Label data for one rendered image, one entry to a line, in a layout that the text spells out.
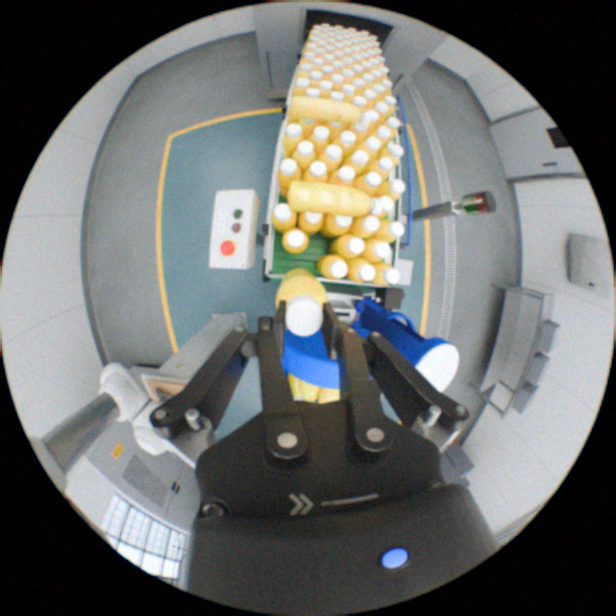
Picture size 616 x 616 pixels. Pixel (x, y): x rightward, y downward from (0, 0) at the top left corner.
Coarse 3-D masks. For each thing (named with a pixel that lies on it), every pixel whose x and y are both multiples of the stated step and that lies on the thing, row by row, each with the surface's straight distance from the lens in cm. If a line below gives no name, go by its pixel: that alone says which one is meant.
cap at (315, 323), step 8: (296, 304) 20; (304, 304) 20; (312, 304) 20; (288, 312) 20; (296, 312) 20; (304, 312) 20; (312, 312) 20; (320, 312) 21; (288, 320) 21; (296, 320) 21; (304, 320) 21; (312, 320) 21; (320, 320) 21; (296, 328) 21; (304, 328) 21; (312, 328) 21
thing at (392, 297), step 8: (376, 288) 72; (384, 288) 66; (392, 288) 66; (376, 296) 71; (384, 296) 66; (392, 296) 67; (400, 296) 68; (384, 304) 66; (392, 304) 67; (400, 304) 69
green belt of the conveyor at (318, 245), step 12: (276, 240) 68; (312, 240) 68; (324, 240) 74; (276, 252) 68; (288, 252) 68; (312, 252) 68; (324, 252) 69; (276, 264) 68; (288, 264) 68; (300, 264) 68; (312, 264) 68; (360, 288) 74; (372, 288) 75
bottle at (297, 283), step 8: (288, 272) 38; (296, 272) 32; (304, 272) 31; (288, 280) 26; (296, 280) 25; (304, 280) 25; (312, 280) 26; (280, 288) 26; (288, 288) 24; (296, 288) 24; (304, 288) 23; (312, 288) 24; (320, 288) 25; (280, 296) 25; (288, 296) 23; (296, 296) 22; (304, 296) 22; (312, 296) 23; (320, 296) 24; (288, 304) 22; (320, 304) 24
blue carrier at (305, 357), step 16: (288, 336) 52; (304, 336) 53; (320, 336) 54; (288, 352) 47; (304, 352) 44; (320, 352) 45; (288, 368) 49; (304, 368) 44; (320, 368) 42; (336, 368) 42; (320, 384) 44; (336, 384) 44
